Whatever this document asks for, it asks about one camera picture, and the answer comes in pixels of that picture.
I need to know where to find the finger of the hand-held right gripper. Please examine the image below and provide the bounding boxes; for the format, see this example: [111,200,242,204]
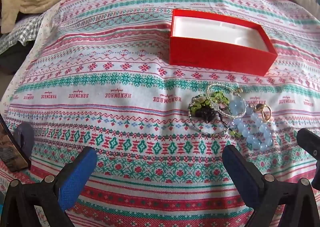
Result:
[296,128,320,161]

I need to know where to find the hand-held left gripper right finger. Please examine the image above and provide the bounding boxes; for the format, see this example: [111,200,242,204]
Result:
[222,145,320,227]

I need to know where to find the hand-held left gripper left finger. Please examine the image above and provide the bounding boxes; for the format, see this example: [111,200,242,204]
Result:
[4,147,98,227]

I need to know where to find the blue bead bracelet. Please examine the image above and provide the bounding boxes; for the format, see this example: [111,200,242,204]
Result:
[229,98,275,149]

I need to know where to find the clear seed bead bracelet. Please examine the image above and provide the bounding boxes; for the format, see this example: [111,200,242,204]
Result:
[190,114,237,137]
[206,83,248,119]

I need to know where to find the large gold ring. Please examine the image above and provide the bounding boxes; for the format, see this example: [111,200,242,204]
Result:
[254,103,272,121]

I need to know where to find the dark grape charm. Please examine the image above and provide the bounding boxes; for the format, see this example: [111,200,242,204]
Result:
[194,108,216,119]

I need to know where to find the green bead bracelet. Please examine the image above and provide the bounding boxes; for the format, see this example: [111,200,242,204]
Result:
[189,90,231,118]

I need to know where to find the red cardboard box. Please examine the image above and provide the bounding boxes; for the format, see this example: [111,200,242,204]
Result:
[169,9,278,77]

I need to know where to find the dark flat board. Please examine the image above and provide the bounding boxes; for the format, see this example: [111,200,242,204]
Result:
[0,114,32,172]

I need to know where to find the patterned woven tablecloth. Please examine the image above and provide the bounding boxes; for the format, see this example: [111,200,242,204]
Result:
[0,0,320,227]

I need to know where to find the checked cloth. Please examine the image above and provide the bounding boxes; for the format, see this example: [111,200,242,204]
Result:
[0,13,46,55]

